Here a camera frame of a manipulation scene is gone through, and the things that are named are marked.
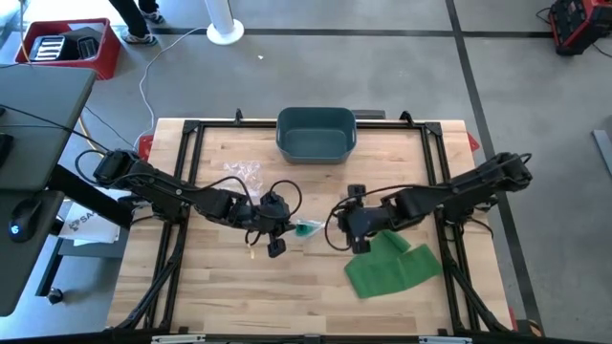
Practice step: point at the black metal table frame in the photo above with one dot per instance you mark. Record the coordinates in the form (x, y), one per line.
(239, 124)

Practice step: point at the person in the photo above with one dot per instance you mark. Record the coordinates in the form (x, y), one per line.
(131, 16)

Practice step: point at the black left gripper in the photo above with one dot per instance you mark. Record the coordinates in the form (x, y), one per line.
(268, 217)

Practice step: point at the teal plastic bin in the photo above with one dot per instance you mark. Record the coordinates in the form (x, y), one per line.
(315, 143)

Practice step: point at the clear plastic bag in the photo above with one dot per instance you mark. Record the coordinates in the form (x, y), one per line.
(244, 172)

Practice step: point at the black silver toaster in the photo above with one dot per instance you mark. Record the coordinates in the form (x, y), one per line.
(48, 48)

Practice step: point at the white printed paper sheet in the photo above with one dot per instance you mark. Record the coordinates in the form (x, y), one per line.
(91, 224)

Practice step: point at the silver metal bracket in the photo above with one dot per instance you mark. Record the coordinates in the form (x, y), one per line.
(178, 338)
(444, 339)

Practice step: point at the grey desk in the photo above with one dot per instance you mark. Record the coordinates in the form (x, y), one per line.
(38, 119)

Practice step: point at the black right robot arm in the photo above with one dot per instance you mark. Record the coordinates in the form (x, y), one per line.
(454, 188)

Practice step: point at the grey metal bar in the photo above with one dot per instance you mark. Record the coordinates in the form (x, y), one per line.
(603, 150)

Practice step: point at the teal elastic bandage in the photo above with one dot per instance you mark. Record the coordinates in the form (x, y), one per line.
(303, 230)

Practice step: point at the red and black device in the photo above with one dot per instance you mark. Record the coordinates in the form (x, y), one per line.
(578, 24)

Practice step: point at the black caster wheel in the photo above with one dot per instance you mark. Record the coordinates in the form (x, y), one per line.
(55, 296)

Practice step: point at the red plastic crate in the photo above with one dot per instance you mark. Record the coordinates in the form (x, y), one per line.
(107, 57)

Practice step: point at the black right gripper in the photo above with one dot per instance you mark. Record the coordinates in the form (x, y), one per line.
(361, 220)

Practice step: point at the orange black striped clamp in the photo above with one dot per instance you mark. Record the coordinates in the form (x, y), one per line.
(533, 328)

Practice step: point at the dark grey flat block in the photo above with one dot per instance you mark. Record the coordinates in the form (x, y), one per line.
(370, 114)

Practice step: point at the small black toaster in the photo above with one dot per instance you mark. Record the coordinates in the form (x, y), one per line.
(88, 48)

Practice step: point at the dark green elastic bandage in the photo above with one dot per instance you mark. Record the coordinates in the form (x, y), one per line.
(397, 272)

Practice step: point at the white pole with round base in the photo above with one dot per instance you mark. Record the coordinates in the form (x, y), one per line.
(225, 31)

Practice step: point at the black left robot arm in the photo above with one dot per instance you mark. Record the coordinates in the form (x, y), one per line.
(167, 188)

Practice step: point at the black desk support beam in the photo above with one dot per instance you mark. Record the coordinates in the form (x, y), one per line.
(81, 193)

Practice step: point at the black computer mouse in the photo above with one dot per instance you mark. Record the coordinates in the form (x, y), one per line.
(26, 217)

